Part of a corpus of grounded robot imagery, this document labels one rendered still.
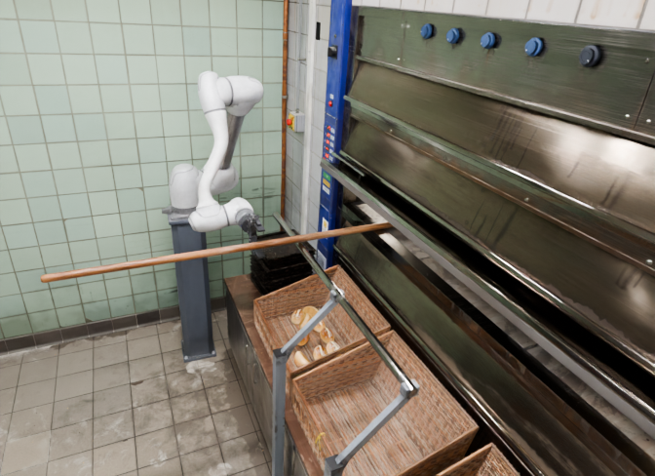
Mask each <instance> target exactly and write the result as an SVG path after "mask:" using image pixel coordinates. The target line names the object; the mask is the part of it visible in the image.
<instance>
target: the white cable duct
mask: <svg viewBox="0 0 655 476"><path fill-rule="evenodd" d="M315 22H316V0H310V8H309V33H308V59H307V85H306V110H305V136H304V162H303V187H302V213H301V235H303V234H306V222H307V200H308V178H309V155H310V134H311V111H312V89H313V66H314V44H315Z"/></svg>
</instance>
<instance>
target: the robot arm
mask: <svg viewBox="0 0 655 476"><path fill-rule="evenodd" d="M198 95H199V100H200V104H201V106H202V108H203V111H204V114H205V116H206V118H207V120H208V123H209V125H210V127H211V129H212V133H213V137H214V145H213V149H212V154H211V156H210V159H209V161H208V162H207V164H206V165H205V166H204V168H203V169H202V170H197V168H196V167H194V166H193V165H190V164H179V165H176V166H175V167H174V168H173V169H172V172H171V175H170V182H169V188H170V197H171V202H172V204H171V205H169V207H168V208H165V209H162V214H166V215H172V216H171V220H178V219H186V218H188V220H189V223H190V225H191V227H192V229H193V230H194V231H198V232H210V231H215V230H218V229H222V228H224V227H226V226H230V225H239V226H240V228H242V229H243V230H244V231H245V232H247V233H248V235H249V237H250V239H249V242H250V243H252V242H257V234H256V230H257V232H263V231H265V229H264V227H263V226H262V224H261V223H260V220H259V219H258V218H259V215H255V214H254V212H253V209H252V206H251V205H250V203H249V202H248V201H247V200H245V199H243V198H240V197H237V198H234V199H232V200H231V201H230V203H228V204H226V205H222V206H219V205H218V202H216V201H214V200H213V199H212V196H213V195H217V194H221V193H224V192H227V191H229V190H231V189H233V188H234V187H235V186H236V185H237V184H238V181H239V174H238V171H237V170H236V168H235V167H234V166H233V164H232V163H231V161H232V158H233V154H234V151H235V147H236V144H237V140H238V137H239V134H240V131H241V128H242V124H243V121H244V118H245V115H247V114H248V113H249V112H250V110H251V109H252V108H253V107H254V105H255V104H256V103H259V102H260V101H261V100H262V97H263V87H262V84H261V83H260V82H259V81H258V80H256V79H255V78H252V77H249V76H228V77H218V76H217V74H216V73H215V72H212V71H206V72H203V73H201V74H200V75H199V78H198ZM254 235H255V236H254ZM252 252H253V255H254V256H257V257H258V258H265V255H264V254H263V252H262V251H261V249H256V250H252Z"/></svg>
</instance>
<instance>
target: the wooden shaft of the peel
mask: <svg viewBox="0 0 655 476"><path fill-rule="evenodd" d="M390 227H395V226H393V225H392V224H391V223H390V222H388V221H386V222H380V223H374V224H368V225H361V226H355V227H348V228H342V229H335V230H329V231H323V232H316V233H310V234H303V235H297V236H290V237H285V238H278V239H272V240H265V241H259V242H252V243H247V244H240V245H234V246H227V247H221V248H214V249H208V250H202V251H196V252H189V253H183V254H176V255H170V256H163V257H157V258H146V259H139V260H133V261H126V262H120V263H113V264H107V265H101V266H95V267H88V268H82V269H75V270H69V271H62V272H57V273H50V274H44V275H42V276H41V277H40V279H41V282H42V283H49V282H55V281H61V280H67V279H73V278H80V277H86V276H92V275H98V274H104V273H110V272H116V271H122V270H129V269H135V268H141V267H146V266H153V265H159V264H165V263H171V262H178V261H184V260H190V259H195V258H207V257H213V256H219V255H225V254H232V253H238V252H243V251H249V250H256V249H262V248H268V247H274V246H281V245H286V244H292V243H298V242H305V241H311V240H317V239H323V238H329V237H335V236H341V235H347V234H354V233H360V232H366V231H371V230H378V229H384V228H390Z"/></svg>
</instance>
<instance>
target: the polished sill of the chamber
mask: <svg viewBox="0 0 655 476"><path fill-rule="evenodd" d="M342 211H343V212H344V213H345V214H346V215H347V216H348V217H350V218H351V219H352V220H353V221H354V222H355V223H356V224H357V225H358V226H361V225H368V224H374V223H377V222H375V221H374V220H373V219H372V218H371V217H369V216H368V215H367V214H366V213H365V212H364V211H362V210H361V209H360V208H359V207H358V206H356V205H355V204H354V203H347V204H343V210H342ZM366 233H367V234H368V235H369V236H370V237H371V238H372V239H374V240H375V241H376V242H377V243H378V244H379V245H380V246H381V247H382V248H383V249H384V250H385V251H387V252H388V253H389V254H390V255H391V256H392V257H393V258H394V259H395V260H396V261H397V262H399V263H400V264H401V265H402V266H403V267H404V268H405V269H406V270H407V271H408V272H409V273H410V274H412V275H413V276H414V277H415V278H416V279H417V280H418V281H419V282H420V283H421V284H422V285H423V286H425V287H426V288H427V289H428V290H429V291H430V292H431V293H432V294H433V295H434V296H435V297H436V298H438V299H439V300H440V301H441V302H442V303H443V304H444V305H445V306H446V307H447V308H448V309H450V310H451V311H452V312H453V313H454V314H455V315H456V316H457V317H458V318H459V319H460V320H462V321H463V322H464V323H465V324H466V325H467V326H468V327H469V328H470V329H471V330H472V331H473V332H475V333H476V334H477V335H478V336H479V337H480V338H481V339H482V340H483V341H484V342H485V343H487V344H488V345H489V346H490V347H491V348H492V349H493V350H494V351H495V352H496V353H497V354H498V355H500V356H501V357H502V358H503V359H504V360H505V361H506V362H507V363H508V364H509V365H510V366H511V367H513V368H514V369H515V370H516V371H517V372H518V373H519V374H520V375H521V376H522V377H523V378H525V379H526V380H527V381H528V382H529V383H530V384H531V385H532V386H533V387H534V388H535V389H536V390H538V391H539V392H540V393H541V394H542V395H543V396H544V397H545V398H546V399H547V400H548V401H549V402H551V403H552V404H553V405H554V406H555V407H556V408H557V409H558V410H559V411H560V412H561V413H562V414H564V415H565V416H566V417H567V418H568V419H569V420H570V421H571V422H572V423H573V424H575V425H576V426H577V427H578V428H579V429H580V430H581V431H582V432H583V433H584V434H585V435H586V436H588V437H589V438H590V439H591V440H592V441H593V442H594V443H595V444H596V445H597V446H598V447H599V448H601V449H602V450H603V451H604V452H605V453H606V454H607V455H608V456H609V457H610V458H611V459H613V460H614V461H615V462H616V463H617V464H618V465H619V466H620V467H621V468H622V469H623V470H624V471H626V472H627V473H628V474H629V475H630V476H655V460H654V459H653V458H652V457H651V456H649V455H648V454H647V453H646V452H645V451H644V450H642V449H641V448H640V447H639V446H638V445H637V444H635V443H634V442H633V441H632V440H631V439H629V438H628V437H627V436H626V435H625V434H624V433H622V432H621V431H620V430H619V429H618V428H617V427H615V426H614V425H613V424H612V423H611V422H610V421H608V420H607V419H606V418H605V417H604V416H602V415H601V414H600V413H599V412H598V411H597V410H595V409H594V408H593V407H592V406H591V405H589V404H588V403H587V402H586V401H585V400H584V399H582V398H581V397H580V396H579V395H578V394H577V393H575V392H574V391H573V390H572V389H571V388H570V387H568V386H567V385H566V384H565V383H564V382H563V381H561V380H560V379H559V378H558V377H557V376H555V375H554V374H553V373H552V372H551V371H549V370H548V369H547V368H546V367H545V366H544V365H542V364H541V363H540V362H539V361H538V360H537V359H535V358H534V357H533V356H532V355H531V354H530V353H528V352H527V351H526V350H525V349H524V348H523V347H521V346H520V345H519V344H518V343H517V342H516V341H514V340H513V339H512V338H511V337H509V336H508V335H507V334H506V333H505V332H504V331H502V330H501V329H500V328H499V327H498V326H497V325H495V324H494V323H493V322H492V321H491V320H490V319H488V318H487V317H486V316H485V315H484V314H483V313H481V312H480V311H479V310H478V309H477V308H476V307H474V306H473V305H472V304H471V303H470V302H468V301H467V300H466V299H465V298H464V297H462V296H461V295H460V294H459V293H458V292H457V291H455V290H454V289H453V288H452V287H451V286H450V285H448V284H447V283H446V282H445V280H444V279H442V278H441V277H440V276H439V275H438V274H437V273H435V272H434V271H433V270H432V269H431V268H429V267H428V266H427V265H426V264H425V263H424V262H422V261H421V260H420V259H419V258H418V257H416V256H415V255H414V254H413V253H412V252H411V251H409V250H408V249H407V248H406V247H405V246H404V245H402V244H401V243H400V242H399V241H398V240H397V239H395V238H394V237H393V236H392V235H391V234H389V233H388V232H387V231H386V230H385V229H378V230H371V231H366Z"/></svg>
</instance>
